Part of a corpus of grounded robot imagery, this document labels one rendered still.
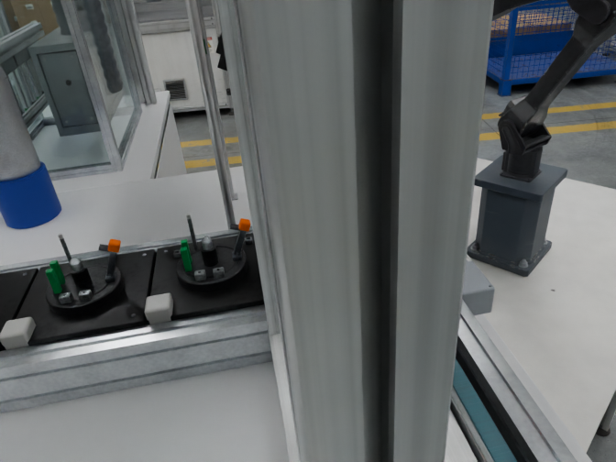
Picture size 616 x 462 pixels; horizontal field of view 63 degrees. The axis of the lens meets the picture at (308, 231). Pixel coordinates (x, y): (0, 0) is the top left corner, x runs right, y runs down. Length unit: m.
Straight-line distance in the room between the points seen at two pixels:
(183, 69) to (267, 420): 4.40
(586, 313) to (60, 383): 0.98
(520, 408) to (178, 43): 4.57
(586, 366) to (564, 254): 0.35
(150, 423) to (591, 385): 0.73
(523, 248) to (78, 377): 0.91
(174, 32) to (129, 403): 4.28
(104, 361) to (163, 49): 4.27
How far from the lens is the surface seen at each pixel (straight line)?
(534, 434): 0.76
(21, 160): 1.59
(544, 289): 1.16
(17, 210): 1.63
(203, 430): 0.89
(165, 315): 0.94
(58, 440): 0.97
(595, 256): 1.30
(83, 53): 1.77
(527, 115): 1.08
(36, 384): 1.01
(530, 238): 1.16
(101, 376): 0.98
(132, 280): 1.06
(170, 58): 5.04
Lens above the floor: 1.55
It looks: 32 degrees down
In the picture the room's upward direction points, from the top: 5 degrees counter-clockwise
